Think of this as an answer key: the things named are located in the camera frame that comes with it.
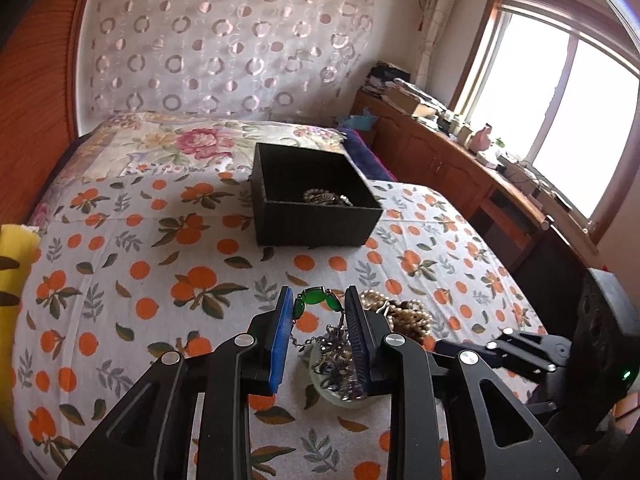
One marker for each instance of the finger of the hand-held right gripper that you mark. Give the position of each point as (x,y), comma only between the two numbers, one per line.
(525,352)

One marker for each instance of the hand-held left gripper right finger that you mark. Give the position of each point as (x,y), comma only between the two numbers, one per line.
(358,345)

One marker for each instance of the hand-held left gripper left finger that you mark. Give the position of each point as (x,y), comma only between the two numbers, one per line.
(280,345)

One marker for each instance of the black jewelry box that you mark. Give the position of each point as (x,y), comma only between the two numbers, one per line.
(300,225)

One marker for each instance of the pale jade bangle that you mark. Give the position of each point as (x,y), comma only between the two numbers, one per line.
(345,400)

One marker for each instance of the orange print bedsheet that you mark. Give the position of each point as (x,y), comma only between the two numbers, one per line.
(150,280)

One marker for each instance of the purple blanket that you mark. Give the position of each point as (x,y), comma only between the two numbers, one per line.
(361,152)

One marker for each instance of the wooden cabinet desk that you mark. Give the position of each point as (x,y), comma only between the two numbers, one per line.
(450,170)

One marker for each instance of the pink figurine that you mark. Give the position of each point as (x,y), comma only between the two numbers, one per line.
(481,138)

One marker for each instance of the teal plastic bag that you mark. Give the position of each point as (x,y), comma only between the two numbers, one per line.
(357,121)

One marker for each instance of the floral pillow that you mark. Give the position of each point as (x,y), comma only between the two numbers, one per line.
(165,145)

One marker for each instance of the window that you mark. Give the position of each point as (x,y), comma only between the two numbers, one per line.
(550,100)

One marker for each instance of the pile of books and papers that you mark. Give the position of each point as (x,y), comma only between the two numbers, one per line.
(395,90)

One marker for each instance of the white circle print curtain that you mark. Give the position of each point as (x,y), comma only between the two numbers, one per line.
(220,40)

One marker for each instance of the wooden headboard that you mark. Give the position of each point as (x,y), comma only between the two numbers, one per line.
(35,100)

